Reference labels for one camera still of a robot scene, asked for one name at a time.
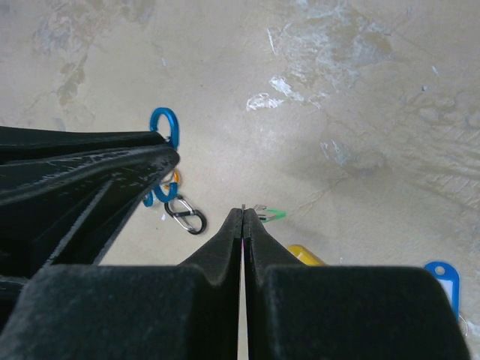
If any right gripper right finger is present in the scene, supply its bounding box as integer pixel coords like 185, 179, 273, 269
242, 209, 470, 359

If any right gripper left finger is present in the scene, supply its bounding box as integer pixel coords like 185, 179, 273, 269
1, 208, 243, 359

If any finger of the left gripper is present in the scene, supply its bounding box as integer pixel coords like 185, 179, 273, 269
1, 126, 167, 161
1, 145, 179, 278

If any green key tag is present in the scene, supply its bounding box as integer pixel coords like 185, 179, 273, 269
261, 208, 287, 223

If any blue S carabiner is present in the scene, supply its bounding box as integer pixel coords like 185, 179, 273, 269
149, 107, 180, 203

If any yellow key tag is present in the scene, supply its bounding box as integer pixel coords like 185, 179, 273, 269
287, 244, 326, 266

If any teal S carabiner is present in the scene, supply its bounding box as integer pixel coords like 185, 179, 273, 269
142, 191, 154, 207

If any black S carabiner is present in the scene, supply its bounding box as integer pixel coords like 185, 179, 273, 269
164, 195, 208, 236

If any orange S carabiner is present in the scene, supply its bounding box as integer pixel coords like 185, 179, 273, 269
160, 169, 182, 189

